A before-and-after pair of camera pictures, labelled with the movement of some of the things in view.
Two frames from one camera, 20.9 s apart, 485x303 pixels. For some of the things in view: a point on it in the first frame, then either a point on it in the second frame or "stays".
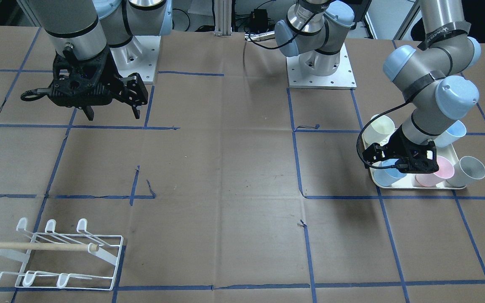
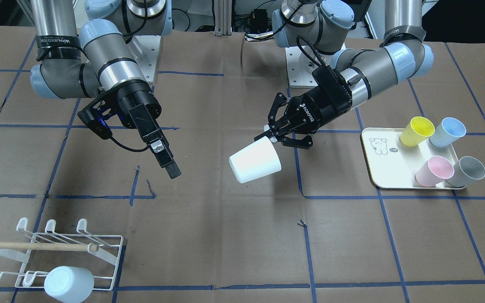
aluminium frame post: [223, 18] stays
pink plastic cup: [446, 171] stays
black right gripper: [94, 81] -> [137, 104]
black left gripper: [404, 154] -> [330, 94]
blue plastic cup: [385, 176] -> [69, 284]
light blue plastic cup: [457, 130] stays
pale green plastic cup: [380, 129] -> [258, 159]
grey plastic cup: [468, 168] stays
